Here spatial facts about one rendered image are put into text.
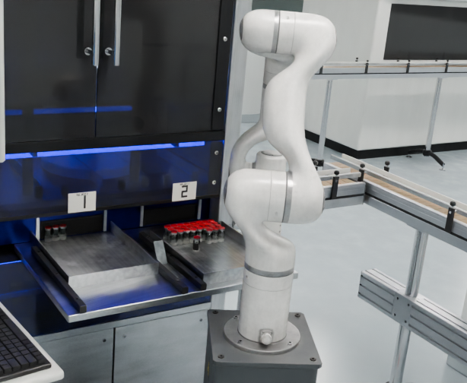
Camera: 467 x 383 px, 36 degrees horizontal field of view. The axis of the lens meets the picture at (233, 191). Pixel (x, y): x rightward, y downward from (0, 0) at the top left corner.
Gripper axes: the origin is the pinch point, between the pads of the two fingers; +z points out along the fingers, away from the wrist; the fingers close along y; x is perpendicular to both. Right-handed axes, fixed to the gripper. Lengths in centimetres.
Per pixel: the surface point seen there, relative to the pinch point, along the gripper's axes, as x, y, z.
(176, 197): -35.1, 10.0, -7.7
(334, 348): -71, -100, 93
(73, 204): -35, 44, -9
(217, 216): -35.9, -6.4, 1.1
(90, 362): -35, 37, 46
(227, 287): 4.9, 13.9, 4.7
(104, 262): -21.1, 39.3, 4.1
